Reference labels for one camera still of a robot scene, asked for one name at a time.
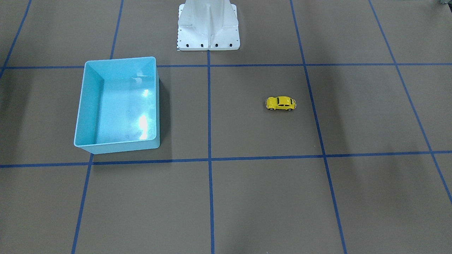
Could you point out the yellow beetle toy car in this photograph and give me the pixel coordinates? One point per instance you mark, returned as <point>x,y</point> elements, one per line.
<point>280,103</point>

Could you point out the light blue plastic bin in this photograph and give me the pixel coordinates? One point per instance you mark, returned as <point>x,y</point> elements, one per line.
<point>119,108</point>

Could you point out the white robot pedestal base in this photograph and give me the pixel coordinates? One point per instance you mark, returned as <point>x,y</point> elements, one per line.
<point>208,25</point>

